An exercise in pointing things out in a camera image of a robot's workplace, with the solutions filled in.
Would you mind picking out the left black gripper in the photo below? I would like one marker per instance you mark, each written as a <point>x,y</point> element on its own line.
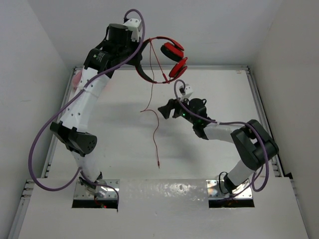
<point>134,45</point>

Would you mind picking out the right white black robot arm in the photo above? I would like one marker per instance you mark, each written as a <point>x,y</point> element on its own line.
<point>254,145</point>

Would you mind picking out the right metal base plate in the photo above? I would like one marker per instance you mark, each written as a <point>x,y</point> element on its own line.
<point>216,191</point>

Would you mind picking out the aluminium table frame rail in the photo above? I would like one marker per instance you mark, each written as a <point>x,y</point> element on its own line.
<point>240,75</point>

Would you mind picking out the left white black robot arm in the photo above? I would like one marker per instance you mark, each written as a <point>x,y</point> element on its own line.
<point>120,42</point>

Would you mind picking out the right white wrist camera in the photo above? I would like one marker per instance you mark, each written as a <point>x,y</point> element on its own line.
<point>186,92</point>

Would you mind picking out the metal base plate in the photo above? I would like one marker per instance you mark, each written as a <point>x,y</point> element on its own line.
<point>216,191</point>
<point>106,192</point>

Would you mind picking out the pink headphones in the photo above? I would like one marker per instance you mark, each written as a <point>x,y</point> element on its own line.
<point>76,79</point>

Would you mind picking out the red black headphones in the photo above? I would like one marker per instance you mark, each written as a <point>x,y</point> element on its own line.
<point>173,51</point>

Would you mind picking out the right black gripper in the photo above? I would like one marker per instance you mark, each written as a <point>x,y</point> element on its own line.
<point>166,109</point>

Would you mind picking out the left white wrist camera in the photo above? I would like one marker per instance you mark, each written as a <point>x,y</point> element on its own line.
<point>135,26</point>

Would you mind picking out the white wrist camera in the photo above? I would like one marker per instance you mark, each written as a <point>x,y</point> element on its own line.
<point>135,26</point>
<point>186,92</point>

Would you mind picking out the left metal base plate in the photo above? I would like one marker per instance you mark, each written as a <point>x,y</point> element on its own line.
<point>106,192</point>

